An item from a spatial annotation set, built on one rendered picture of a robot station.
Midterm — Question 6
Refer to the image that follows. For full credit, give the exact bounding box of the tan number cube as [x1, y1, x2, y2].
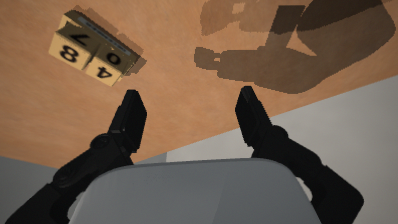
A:
[86, 46, 128, 87]
[48, 23, 101, 71]

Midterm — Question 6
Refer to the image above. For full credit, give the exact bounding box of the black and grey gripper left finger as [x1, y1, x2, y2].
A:
[5, 89, 147, 224]

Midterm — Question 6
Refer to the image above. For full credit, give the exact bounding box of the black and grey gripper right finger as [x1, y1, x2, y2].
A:
[235, 86, 364, 224]

